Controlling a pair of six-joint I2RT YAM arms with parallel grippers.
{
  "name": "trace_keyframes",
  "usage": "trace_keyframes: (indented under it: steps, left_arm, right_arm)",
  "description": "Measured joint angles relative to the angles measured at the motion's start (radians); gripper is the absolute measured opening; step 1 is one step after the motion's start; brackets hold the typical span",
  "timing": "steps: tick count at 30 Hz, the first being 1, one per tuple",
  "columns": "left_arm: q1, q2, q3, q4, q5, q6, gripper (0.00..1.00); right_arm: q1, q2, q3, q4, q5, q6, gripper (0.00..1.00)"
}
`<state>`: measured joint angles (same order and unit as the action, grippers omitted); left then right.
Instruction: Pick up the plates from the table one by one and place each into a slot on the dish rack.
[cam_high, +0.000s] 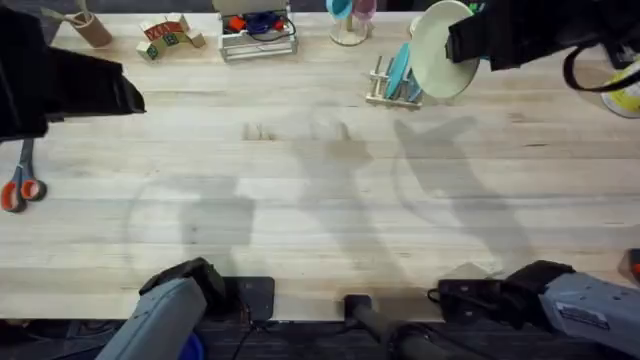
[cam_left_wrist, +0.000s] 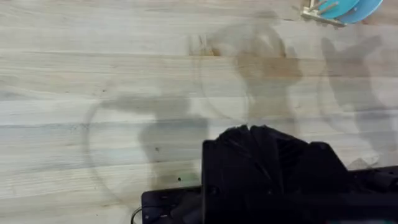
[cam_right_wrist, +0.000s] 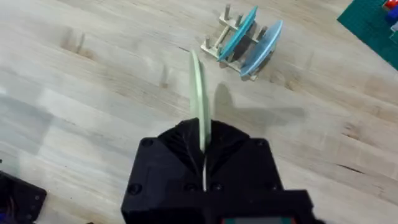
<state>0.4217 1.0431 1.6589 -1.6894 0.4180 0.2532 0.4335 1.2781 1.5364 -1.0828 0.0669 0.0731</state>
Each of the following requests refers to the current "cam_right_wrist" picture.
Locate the pale green plate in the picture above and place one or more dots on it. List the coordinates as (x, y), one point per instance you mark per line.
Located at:
(199, 93)

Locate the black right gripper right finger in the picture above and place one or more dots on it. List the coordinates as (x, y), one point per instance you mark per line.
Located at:
(242, 165)

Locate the green board with toy blocks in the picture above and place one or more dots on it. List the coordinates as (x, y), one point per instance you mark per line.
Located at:
(374, 28)

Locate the small wooden peg rack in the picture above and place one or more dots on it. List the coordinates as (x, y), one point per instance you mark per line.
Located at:
(219, 40)

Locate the light blue plate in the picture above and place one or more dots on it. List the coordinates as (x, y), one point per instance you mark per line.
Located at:
(262, 48)

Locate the teal plate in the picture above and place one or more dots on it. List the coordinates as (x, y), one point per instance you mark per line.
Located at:
(237, 34)

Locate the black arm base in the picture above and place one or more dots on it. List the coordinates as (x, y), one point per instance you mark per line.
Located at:
(17, 199)

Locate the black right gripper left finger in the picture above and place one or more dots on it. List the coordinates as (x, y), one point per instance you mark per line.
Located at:
(168, 165)

